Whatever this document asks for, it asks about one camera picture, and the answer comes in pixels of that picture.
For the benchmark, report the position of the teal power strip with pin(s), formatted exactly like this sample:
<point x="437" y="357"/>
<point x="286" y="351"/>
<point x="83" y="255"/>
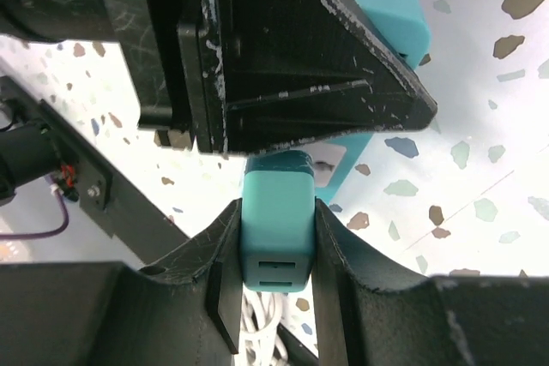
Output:
<point x="403" y="25"/>

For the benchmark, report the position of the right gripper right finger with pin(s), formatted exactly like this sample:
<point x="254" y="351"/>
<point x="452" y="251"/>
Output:
<point x="370" y="310"/>

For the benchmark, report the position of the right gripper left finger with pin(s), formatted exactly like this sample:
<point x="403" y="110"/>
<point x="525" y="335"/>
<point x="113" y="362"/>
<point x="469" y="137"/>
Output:
<point x="183" y="310"/>

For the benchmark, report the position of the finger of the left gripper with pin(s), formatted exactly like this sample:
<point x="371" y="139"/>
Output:
<point x="282" y="73"/>

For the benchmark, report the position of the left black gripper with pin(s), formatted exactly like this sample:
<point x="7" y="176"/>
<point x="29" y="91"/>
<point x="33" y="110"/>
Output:
<point x="157" y="38"/>

